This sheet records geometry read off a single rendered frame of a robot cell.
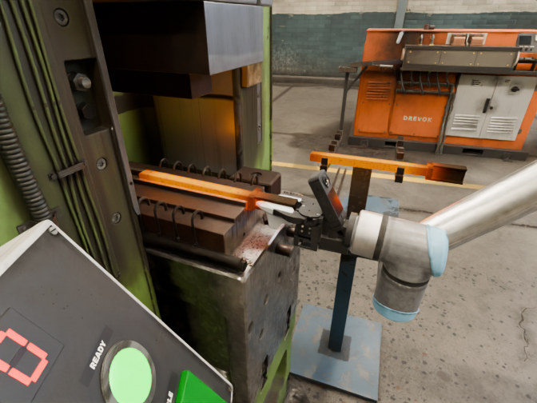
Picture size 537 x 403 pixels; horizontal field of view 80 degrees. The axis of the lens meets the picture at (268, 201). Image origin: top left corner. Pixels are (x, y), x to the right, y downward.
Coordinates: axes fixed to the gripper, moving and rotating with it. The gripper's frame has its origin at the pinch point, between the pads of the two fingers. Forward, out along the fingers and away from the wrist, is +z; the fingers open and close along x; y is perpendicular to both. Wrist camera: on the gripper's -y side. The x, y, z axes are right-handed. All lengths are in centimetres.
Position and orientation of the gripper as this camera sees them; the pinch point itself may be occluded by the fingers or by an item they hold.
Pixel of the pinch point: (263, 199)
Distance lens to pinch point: 70.4
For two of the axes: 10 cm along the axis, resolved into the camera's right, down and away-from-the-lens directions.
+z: -9.2, -2.2, 3.2
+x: 3.9, -4.5, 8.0
